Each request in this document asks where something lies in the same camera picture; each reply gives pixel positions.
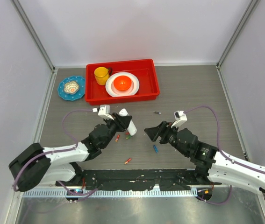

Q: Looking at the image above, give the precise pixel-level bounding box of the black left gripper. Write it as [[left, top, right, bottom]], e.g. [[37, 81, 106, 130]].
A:
[[101, 113, 131, 148]]

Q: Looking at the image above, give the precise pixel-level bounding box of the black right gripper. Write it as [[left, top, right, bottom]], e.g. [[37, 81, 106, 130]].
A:
[[144, 120, 189, 157]]

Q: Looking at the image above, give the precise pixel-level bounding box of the white air conditioner remote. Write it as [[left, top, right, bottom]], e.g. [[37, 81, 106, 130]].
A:
[[119, 108, 137, 136]]

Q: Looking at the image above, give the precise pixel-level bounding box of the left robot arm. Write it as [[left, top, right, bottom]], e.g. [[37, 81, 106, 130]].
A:
[[8, 113, 132, 192]]

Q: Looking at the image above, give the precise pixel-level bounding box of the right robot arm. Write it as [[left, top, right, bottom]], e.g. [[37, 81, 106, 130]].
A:
[[144, 121, 265, 200]]

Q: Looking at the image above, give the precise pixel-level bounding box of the white plate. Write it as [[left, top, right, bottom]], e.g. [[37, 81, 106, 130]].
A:
[[105, 72, 140, 97]]

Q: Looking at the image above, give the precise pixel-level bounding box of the orange bowl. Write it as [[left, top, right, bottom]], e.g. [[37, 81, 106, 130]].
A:
[[113, 75, 132, 91]]

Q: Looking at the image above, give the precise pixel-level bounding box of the yellow mug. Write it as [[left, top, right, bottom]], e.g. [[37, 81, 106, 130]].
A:
[[94, 67, 113, 85]]

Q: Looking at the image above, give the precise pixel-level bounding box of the red plastic tray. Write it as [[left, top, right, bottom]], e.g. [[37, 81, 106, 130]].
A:
[[85, 59, 160, 105]]

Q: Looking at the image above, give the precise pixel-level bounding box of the blue dotted plate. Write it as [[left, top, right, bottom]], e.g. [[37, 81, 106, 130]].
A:
[[57, 75, 86, 101]]

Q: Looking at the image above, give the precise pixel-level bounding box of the small patterned bowl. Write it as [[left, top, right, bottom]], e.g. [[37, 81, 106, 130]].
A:
[[64, 81, 79, 95]]

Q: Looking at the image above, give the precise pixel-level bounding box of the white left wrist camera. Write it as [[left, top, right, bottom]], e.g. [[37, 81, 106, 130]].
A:
[[92, 105, 113, 120]]

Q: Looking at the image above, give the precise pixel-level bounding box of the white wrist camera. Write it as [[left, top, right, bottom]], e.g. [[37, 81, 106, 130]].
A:
[[171, 111, 187, 128], [92, 105, 113, 120]]

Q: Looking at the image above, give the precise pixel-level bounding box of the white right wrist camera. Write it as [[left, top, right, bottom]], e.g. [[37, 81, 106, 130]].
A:
[[171, 111, 187, 128]]

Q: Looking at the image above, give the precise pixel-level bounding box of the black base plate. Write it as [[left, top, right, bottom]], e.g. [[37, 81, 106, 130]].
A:
[[63, 168, 212, 191]]

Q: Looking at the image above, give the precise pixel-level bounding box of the white cable duct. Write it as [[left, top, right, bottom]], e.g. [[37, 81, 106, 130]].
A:
[[22, 187, 198, 198]]

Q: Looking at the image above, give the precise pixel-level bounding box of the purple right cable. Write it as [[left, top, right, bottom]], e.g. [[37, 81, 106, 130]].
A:
[[183, 105, 265, 205]]

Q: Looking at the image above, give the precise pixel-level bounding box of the purple cable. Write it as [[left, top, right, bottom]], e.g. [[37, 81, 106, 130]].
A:
[[183, 105, 265, 205], [12, 108, 100, 202]]

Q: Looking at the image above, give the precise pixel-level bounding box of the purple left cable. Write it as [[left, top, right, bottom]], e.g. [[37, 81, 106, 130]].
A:
[[12, 108, 100, 202]]

